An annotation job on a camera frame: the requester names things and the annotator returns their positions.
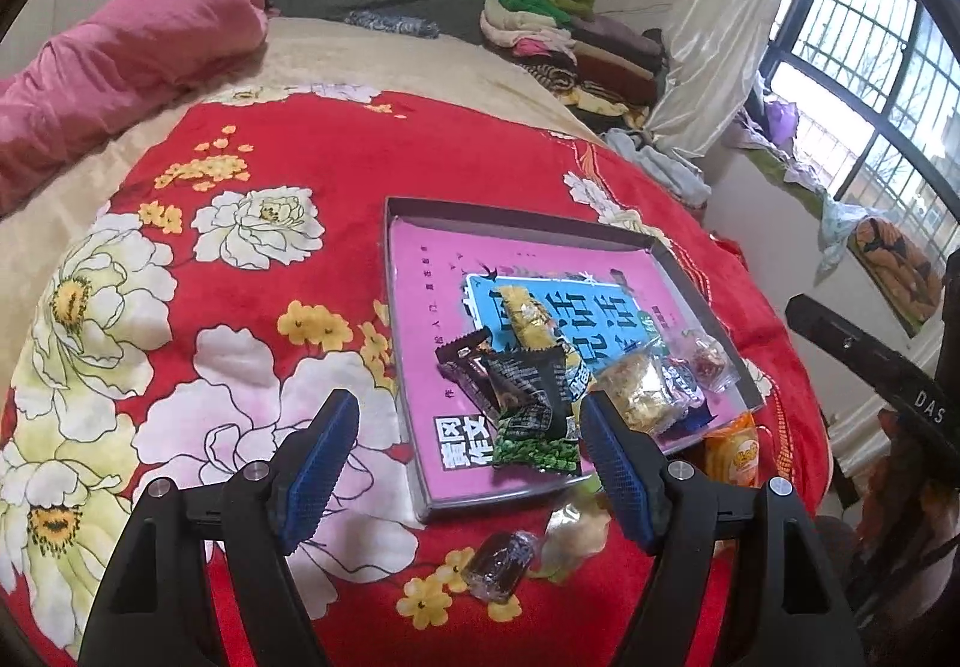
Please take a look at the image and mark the clear golden snack packet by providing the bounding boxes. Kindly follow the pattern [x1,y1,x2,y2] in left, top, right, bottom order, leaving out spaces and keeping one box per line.
[596,348,688,436]

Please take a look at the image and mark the black green pea packet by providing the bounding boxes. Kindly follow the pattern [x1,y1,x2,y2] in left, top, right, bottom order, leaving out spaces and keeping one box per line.
[482,345,583,477]

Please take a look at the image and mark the yellow cartoon snack bar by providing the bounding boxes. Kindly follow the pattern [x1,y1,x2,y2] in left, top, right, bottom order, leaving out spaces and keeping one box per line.
[496,286,592,407]

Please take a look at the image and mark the Snickers bar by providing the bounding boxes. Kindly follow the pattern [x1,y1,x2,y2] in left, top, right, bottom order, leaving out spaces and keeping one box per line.
[434,326,500,423]

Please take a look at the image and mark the green snack packet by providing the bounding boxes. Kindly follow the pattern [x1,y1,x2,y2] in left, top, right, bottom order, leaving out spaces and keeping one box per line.
[571,474,604,498]

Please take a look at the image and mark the blue Oreo cookie packet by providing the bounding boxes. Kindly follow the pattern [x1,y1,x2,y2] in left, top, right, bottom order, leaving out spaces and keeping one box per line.
[661,357,713,433]

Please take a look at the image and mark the orange rice cracker packet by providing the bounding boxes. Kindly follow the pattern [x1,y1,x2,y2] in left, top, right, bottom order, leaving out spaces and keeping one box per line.
[704,412,761,488]

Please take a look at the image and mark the clothes on windowsill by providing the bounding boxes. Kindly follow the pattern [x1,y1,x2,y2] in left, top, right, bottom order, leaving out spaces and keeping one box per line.
[721,98,944,337]

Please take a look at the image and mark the clear red candy packet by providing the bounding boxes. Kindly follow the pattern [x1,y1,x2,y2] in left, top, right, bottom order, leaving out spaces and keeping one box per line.
[677,329,740,392]

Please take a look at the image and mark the small dark wrapped candy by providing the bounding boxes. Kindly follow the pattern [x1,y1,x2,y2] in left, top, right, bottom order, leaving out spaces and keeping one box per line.
[460,530,540,603]

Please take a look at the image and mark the pink and blue book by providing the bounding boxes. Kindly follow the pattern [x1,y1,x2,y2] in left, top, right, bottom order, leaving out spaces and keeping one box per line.
[389,215,752,503]

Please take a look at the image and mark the grey shallow tray box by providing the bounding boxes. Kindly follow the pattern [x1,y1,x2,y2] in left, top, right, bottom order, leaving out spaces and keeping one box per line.
[380,194,767,524]

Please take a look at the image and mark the red floral blanket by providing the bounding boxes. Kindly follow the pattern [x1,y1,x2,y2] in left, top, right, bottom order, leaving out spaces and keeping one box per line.
[2,92,832,665]

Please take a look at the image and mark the red plastic bag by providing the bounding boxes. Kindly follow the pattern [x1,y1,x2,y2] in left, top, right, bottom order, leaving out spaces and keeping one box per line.
[709,232,748,269]

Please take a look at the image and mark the stack of folded clothes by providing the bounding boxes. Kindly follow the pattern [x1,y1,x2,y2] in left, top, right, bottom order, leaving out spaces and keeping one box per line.
[478,0,670,134]

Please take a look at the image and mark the pink quilt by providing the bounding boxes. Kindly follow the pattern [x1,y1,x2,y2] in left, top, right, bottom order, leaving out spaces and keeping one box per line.
[2,0,268,215]

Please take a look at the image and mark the dark patterned pillow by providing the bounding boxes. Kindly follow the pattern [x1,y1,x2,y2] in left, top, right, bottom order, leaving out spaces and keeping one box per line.
[343,11,441,40]

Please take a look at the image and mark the window with black frame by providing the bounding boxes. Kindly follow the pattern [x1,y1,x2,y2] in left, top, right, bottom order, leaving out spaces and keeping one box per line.
[761,0,958,253]

